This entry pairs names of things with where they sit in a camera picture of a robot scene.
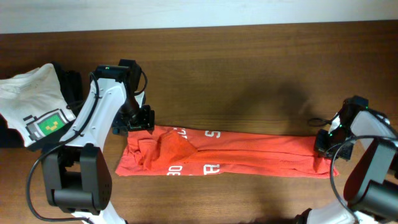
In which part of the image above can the orange printed t-shirt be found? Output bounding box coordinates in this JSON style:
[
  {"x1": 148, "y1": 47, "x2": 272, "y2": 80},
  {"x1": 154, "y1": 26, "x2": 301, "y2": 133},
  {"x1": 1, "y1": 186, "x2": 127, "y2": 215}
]
[{"x1": 116, "y1": 126, "x2": 339, "y2": 179}]

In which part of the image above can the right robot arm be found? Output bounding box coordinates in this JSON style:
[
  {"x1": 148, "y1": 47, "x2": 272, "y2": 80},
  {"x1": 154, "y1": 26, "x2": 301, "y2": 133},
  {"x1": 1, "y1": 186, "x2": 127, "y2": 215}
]
[{"x1": 294, "y1": 106, "x2": 397, "y2": 224}]

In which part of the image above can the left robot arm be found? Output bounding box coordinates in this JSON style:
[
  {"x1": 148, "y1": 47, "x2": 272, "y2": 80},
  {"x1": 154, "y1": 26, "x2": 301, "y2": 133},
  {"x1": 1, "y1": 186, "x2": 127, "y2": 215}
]
[{"x1": 39, "y1": 60, "x2": 155, "y2": 223}]

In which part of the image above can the black folded garment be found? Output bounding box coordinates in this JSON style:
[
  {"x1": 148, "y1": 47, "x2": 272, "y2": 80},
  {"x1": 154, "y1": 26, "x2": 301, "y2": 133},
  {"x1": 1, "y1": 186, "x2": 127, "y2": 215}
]
[{"x1": 1, "y1": 62, "x2": 83, "y2": 151}]

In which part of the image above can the white folded pixel-print t-shirt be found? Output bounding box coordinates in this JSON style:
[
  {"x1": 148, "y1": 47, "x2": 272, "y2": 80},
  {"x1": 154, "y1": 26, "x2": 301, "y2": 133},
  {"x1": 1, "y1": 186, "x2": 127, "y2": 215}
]
[{"x1": 1, "y1": 63, "x2": 76, "y2": 147}]

